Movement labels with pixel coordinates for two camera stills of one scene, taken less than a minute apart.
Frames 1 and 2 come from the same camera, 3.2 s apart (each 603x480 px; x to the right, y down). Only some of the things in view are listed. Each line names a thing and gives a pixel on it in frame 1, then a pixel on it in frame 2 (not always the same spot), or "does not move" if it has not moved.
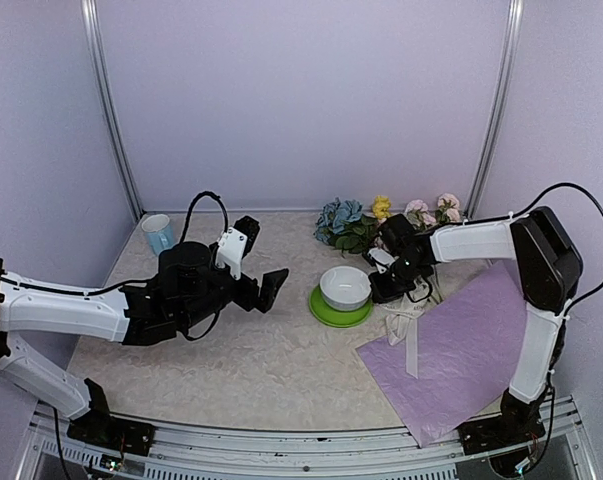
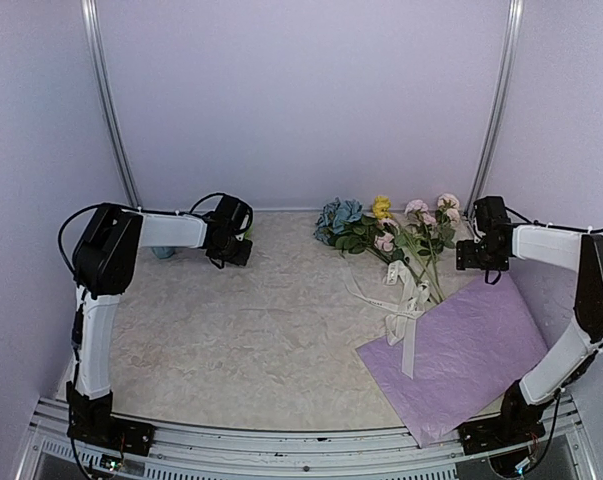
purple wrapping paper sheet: x=467 y=344 does not move
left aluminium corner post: x=103 y=83 does not move
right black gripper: x=381 y=294 -> x=466 y=258
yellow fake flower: x=382 y=206 does not move
